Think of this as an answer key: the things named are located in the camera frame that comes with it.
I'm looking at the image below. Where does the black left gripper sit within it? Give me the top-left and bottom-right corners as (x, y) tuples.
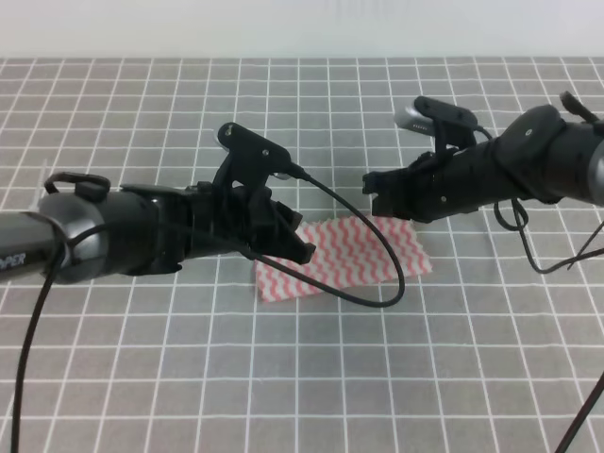
(184, 181), (315, 263)

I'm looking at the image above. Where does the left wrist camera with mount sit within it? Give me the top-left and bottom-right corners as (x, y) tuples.
(213, 122), (293, 190)

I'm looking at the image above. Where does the grey grid tablecloth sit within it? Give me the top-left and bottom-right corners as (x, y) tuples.
(1, 57), (603, 452)

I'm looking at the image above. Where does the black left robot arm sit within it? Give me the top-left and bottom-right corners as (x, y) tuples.
(1, 172), (315, 284)

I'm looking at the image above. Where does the pink white wavy towel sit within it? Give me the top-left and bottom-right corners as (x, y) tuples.
(255, 216), (432, 302)

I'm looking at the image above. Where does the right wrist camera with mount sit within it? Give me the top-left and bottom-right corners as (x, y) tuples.
(394, 95), (478, 152)

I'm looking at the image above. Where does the black left camera cable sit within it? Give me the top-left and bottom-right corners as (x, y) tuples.
(11, 162), (407, 453)

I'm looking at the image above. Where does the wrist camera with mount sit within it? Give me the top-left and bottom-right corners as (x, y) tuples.
(213, 122), (293, 190)
(394, 95), (478, 152)

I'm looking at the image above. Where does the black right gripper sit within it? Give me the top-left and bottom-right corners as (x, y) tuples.
(362, 152), (479, 222)

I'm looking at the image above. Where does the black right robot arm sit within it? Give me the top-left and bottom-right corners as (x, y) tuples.
(362, 92), (603, 223)

